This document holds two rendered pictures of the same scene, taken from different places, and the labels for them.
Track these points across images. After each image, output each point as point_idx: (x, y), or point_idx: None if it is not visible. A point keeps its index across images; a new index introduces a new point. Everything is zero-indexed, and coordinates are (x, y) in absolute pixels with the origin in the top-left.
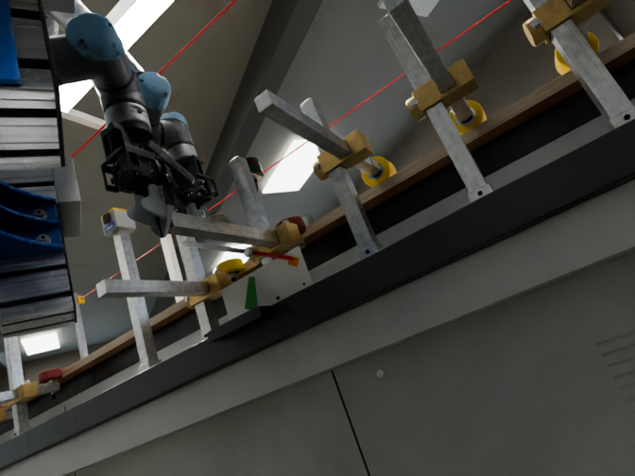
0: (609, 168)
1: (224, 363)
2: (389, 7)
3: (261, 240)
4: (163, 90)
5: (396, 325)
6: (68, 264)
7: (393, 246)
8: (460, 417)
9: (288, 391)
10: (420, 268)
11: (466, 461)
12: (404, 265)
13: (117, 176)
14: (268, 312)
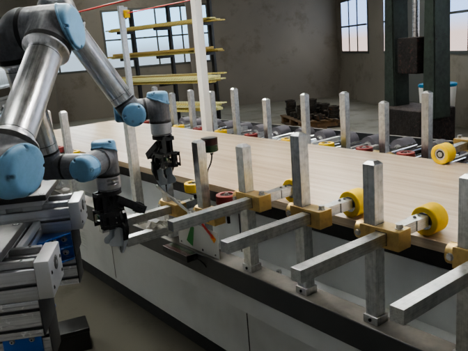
0: (347, 336)
1: (173, 259)
2: (221, 249)
3: (192, 226)
4: (139, 121)
5: (253, 308)
6: (76, 262)
7: (255, 280)
8: (294, 345)
9: None
10: (262, 301)
11: None
12: (257, 293)
13: (99, 221)
14: (193, 258)
